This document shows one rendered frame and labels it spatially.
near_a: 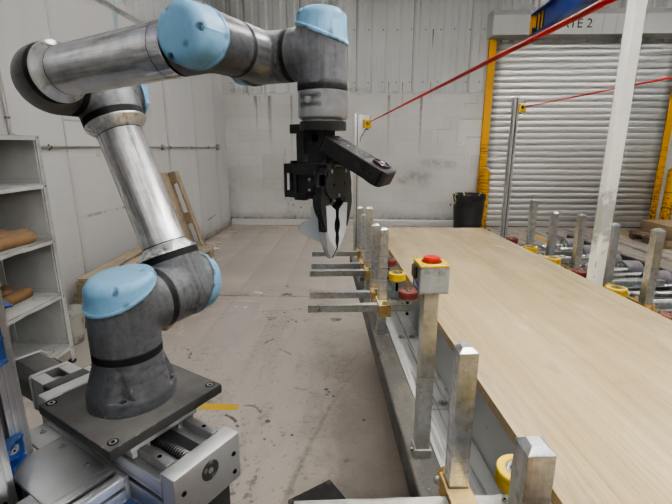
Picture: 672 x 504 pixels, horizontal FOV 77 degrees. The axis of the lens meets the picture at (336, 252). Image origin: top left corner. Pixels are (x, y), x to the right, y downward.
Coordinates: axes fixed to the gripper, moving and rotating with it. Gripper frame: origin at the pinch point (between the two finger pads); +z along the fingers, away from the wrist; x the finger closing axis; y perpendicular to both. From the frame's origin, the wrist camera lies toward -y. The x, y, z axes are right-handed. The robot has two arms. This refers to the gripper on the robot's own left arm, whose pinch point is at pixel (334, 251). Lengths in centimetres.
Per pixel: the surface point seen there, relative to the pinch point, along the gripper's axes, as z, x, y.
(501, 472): 41, -15, -26
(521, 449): 19.4, 6.4, -31.0
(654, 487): 42, -26, -50
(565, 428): 42, -36, -35
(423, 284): 14.1, -32.4, -3.4
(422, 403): 46, -35, -4
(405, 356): 70, -97, 27
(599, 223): 16, -157, -35
